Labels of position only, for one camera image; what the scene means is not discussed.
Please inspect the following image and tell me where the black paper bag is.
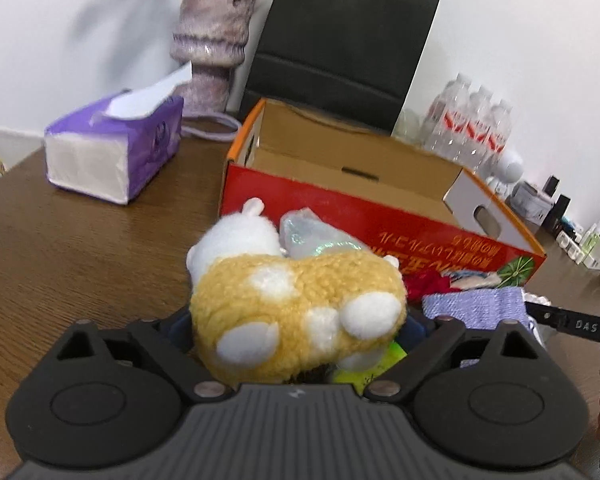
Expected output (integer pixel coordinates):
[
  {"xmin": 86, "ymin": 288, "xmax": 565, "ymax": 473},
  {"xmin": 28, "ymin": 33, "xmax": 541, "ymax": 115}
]
[{"xmin": 237, "ymin": 0, "xmax": 441, "ymax": 137}]

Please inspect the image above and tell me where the red and orange cardboard box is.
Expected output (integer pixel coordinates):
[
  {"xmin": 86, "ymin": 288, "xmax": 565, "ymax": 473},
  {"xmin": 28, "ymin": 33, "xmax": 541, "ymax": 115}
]
[{"xmin": 220, "ymin": 97, "xmax": 548, "ymax": 292}]

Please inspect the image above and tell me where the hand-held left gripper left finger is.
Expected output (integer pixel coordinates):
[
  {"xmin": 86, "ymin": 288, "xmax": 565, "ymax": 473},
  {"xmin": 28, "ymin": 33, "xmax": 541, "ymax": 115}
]
[{"xmin": 54, "ymin": 311, "xmax": 235, "ymax": 404}]

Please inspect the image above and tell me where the yellow-green packet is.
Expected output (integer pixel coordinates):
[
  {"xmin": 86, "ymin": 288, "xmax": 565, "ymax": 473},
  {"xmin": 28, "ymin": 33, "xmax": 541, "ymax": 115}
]
[{"xmin": 331, "ymin": 340, "xmax": 409, "ymax": 392}]

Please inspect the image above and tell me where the clear water bottle red label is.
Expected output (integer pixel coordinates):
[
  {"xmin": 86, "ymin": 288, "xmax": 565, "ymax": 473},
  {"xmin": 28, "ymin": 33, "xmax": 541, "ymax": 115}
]
[
  {"xmin": 455, "ymin": 85, "xmax": 496, "ymax": 166},
  {"xmin": 477, "ymin": 98, "xmax": 515, "ymax": 171},
  {"xmin": 422, "ymin": 73, "xmax": 473, "ymax": 153}
]

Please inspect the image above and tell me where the purple tissue pack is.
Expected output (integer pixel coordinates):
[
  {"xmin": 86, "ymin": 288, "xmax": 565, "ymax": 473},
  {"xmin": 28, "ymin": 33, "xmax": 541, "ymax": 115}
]
[{"xmin": 44, "ymin": 62, "xmax": 193, "ymax": 206}]

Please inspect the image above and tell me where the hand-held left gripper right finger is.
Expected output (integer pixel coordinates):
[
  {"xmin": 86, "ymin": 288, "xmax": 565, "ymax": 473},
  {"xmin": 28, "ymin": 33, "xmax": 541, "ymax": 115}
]
[{"xmin": 361, "ymin": 310, "xmax": 551, "ymax": 405}]

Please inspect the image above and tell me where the white robot figurine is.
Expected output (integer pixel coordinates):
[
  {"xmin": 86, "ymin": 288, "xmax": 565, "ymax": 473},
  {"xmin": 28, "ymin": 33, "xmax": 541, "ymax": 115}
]
[{"xmin": 485, "ymin": 149, "xmax": 525, "ymax": 197}]

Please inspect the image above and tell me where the black cosmetic bottle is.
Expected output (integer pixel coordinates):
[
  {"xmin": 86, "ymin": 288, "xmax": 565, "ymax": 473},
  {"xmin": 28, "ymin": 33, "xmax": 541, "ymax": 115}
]
[{"xmin": 545, "ymin": 195, "xmax": 572, "ymax": 233}]

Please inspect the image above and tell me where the yellow and white plush toy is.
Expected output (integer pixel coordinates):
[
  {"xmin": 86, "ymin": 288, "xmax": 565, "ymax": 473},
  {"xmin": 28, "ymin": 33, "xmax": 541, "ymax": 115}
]
[{"xmin": 186, "ymin": 199, "xmax": 409, "ymax": 386}]

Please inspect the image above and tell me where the small grey box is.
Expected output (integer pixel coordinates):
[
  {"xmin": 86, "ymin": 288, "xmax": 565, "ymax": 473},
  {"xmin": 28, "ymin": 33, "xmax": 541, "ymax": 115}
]
[{"xmin": 509, "ymin": 181, "xmax": 556, "ymax": 225}]

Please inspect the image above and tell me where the clear plastic bag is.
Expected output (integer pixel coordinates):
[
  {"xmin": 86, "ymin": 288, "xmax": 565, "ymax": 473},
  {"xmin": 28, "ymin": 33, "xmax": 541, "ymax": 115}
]
[{"xmin": 392, "ymin": 107, "xmax": 431, "ymax": 148}]

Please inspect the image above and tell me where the red rose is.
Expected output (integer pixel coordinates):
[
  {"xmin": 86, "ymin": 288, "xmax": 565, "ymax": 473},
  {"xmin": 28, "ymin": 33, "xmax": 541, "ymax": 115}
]
[{"xmin": 404, "ymin": 269, "xmax": 454, "ymax": 302}]

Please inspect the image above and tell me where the white cardboard box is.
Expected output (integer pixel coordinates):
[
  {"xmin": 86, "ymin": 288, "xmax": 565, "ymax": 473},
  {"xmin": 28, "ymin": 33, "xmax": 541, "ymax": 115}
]
[{"xmin": 0, "ymin": 126, "xmax": 44, "ymax": 192}]

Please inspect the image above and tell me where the row of small bottles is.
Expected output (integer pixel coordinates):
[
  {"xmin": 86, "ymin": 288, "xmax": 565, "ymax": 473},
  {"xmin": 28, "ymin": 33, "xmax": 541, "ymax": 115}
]
[{"xmin": 555, "ymin": 216, "xmax": 600, "ymax": 272}]

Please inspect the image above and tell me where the purple ceramic vase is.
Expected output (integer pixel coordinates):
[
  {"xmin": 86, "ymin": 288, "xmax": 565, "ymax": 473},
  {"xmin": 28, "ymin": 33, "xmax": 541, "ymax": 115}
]
[{"xmin": 169, "ymin": 0, "xmax": 259, "ymax": 119}]

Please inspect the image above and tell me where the iridescent plastic pouch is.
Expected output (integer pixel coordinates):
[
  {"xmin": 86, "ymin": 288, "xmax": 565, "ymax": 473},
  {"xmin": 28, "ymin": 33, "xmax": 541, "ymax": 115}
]
[{"xmin": 279, "ymin": 207, "xmax": 374, "ymax": 262}]

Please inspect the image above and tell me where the purple knitted cloth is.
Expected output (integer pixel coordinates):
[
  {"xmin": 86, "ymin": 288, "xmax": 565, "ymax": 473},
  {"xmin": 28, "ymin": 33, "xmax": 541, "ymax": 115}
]
[{"xmin": 421, "ymin": 286, "xmax": 547, "ymax": 347}]

